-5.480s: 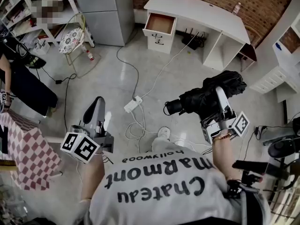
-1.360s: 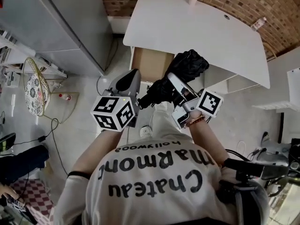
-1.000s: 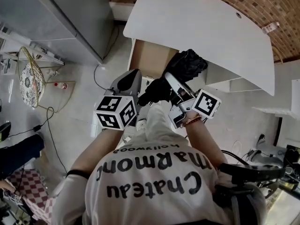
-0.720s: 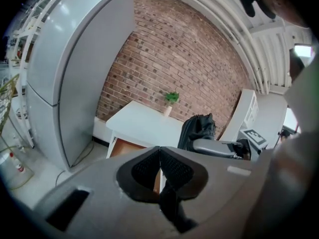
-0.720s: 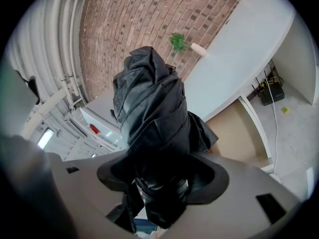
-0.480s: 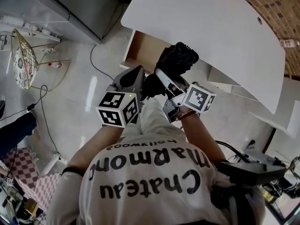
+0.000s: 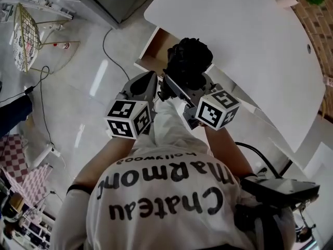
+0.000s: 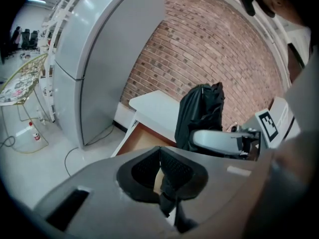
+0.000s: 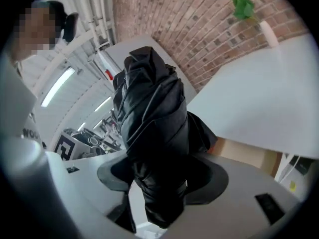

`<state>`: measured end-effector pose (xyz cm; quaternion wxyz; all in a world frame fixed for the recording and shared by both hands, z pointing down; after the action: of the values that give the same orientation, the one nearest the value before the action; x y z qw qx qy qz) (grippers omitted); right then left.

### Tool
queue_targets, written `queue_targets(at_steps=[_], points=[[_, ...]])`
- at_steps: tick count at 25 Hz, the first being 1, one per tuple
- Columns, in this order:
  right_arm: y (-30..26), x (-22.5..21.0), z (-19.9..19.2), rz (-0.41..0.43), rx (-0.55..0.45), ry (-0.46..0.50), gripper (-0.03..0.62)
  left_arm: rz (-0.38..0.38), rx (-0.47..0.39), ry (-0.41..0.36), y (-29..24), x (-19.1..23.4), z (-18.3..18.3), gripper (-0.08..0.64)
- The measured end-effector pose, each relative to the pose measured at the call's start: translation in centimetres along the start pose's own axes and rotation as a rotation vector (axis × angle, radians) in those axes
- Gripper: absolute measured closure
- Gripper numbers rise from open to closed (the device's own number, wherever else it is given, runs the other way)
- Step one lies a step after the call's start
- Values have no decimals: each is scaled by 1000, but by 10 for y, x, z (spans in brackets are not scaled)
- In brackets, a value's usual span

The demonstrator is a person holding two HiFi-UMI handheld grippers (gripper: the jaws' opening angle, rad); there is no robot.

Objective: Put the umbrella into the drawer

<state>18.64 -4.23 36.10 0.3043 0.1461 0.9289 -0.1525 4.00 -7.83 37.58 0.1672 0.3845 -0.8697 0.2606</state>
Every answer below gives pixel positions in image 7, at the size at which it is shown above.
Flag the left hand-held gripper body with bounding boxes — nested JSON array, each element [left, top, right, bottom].
[[105, 92, 157, 140]]

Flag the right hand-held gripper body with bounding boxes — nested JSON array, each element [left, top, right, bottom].
[[182, 89, 241, 131]]

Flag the wooden drawer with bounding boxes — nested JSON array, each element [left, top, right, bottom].
[[134, 27, 183, 75]]

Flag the person's right forearm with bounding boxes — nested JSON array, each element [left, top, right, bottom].
[[203, 125, 254, 178]]

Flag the person's left forearm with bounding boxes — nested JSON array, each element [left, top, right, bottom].
[[74, 135, 138, 192]]

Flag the white desk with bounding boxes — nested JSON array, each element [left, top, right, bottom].
[[144, 0, 327, 170]]

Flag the person's white trousers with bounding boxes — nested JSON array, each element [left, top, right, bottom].
[[152, 97, 210, 153]]

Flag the black chest-mounted device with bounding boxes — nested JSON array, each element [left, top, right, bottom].
[[234, 177, 321, 234]]

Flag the person's white printed shirt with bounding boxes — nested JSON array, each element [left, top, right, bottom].
[[52, 135, 297, 250]]

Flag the rattan chair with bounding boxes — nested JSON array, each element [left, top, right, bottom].
[[318, 97, 329, 120]]

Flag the patterned seat cushion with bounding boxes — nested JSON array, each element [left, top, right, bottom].
[[12, 22, 40, 71]]

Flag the white vase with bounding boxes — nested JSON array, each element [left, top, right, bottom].
[[274, 0, 300, 9]]

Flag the pink checkered cloth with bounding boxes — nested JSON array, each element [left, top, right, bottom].
[[0, 134, 53, 206]]

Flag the white shelf rack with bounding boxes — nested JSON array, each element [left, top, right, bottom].
[[0, 0, 76, 20]]

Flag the black floor cable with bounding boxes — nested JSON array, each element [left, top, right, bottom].
[[102, 27, 131, 81], [0, 65, 55, 151]]

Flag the thick black device cable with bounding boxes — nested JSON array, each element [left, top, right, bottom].
[[235, 141, 284, 180]]

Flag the gold wire chair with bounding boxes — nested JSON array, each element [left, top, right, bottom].
[[12, 3, 81, 74]]

